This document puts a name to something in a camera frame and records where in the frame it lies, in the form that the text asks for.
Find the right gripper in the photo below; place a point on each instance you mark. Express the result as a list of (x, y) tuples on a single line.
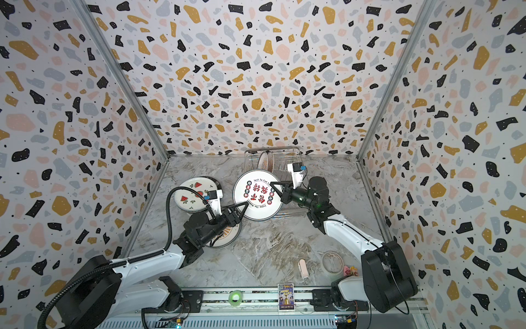
[(287, 195)]

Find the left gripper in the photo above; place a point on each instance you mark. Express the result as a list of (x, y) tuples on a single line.
[(230, 217)]

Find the fruit patterned white plate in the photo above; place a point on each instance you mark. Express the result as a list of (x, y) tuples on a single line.
[(188, 201)]

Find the dark rimmed cream plate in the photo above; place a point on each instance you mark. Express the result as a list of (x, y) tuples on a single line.
[(221, 185)]

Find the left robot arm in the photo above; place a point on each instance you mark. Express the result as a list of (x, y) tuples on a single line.
[(104, 288)]

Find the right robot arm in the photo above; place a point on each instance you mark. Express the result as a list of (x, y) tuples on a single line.
[(386, 279)]

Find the pink eraser block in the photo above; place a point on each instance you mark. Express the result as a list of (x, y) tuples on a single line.
[(303, 269)]

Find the green tape roll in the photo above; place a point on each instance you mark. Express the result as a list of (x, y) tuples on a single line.
[(235, 298)]

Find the pink yellow small toy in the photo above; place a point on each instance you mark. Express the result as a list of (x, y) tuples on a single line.
[(350, 271)]

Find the colourful card pack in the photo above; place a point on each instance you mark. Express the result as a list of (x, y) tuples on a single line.
[(286, 297)]

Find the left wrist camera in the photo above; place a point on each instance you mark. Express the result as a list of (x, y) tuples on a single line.
[(214, 201)]

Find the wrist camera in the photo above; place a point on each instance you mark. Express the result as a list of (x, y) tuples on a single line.
[(297, 172), (214, 201)]

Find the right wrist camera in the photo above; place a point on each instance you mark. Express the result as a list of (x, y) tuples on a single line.
[(297, 172)]

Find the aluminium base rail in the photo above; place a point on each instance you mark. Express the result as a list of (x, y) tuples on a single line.
[(260, 310)]

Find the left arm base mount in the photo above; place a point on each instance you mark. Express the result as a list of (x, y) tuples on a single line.
[(183, 303)]

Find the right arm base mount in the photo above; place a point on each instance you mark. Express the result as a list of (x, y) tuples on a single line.
[(331, 300)]

